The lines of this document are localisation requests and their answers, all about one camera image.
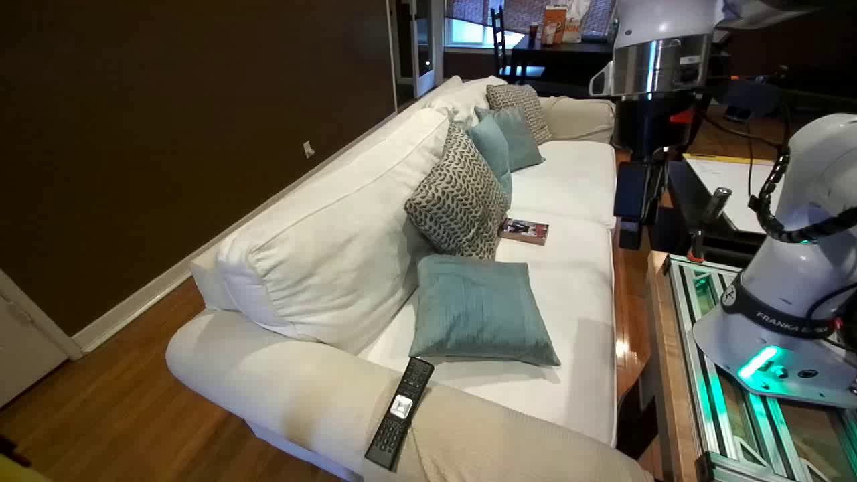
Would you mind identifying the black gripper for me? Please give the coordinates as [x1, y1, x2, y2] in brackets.
[627, 92, 712, 172]

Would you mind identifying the large blue silk pillow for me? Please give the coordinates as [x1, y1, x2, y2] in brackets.
[407, 255, 564, 369]

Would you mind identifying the small teal pillow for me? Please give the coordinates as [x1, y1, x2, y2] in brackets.
[465, 112, 517, 197]
[475, 106, 548, 174]

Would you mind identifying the grey woven pillow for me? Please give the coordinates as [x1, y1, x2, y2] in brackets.
[486, 80, 556, 146]

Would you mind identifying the leaf patterned pillow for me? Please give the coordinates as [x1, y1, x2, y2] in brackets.
[403, 119, 514, 263]

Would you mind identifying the black remote control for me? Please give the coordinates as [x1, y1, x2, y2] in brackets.
[363, 353, 437, 474]

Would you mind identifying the white flat board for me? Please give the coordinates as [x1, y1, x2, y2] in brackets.
[680, 154, 787, 237]

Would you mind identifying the orange box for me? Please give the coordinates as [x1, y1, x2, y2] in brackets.
[538, 0, 596, 49]

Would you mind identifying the black chair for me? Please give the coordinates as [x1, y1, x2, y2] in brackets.
[489, 6, 549, 85]

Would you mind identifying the red magazine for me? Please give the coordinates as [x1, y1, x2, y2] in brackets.
[495, 215, 552, 250]

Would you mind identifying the white fabric sofa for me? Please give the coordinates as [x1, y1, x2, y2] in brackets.
[163, 75, 657, 482]

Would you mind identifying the black braided cable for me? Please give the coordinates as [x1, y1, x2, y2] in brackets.
[749, 142, 857, 246]

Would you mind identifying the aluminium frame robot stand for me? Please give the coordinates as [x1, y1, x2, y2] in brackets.
[665, 253, 857, 482]

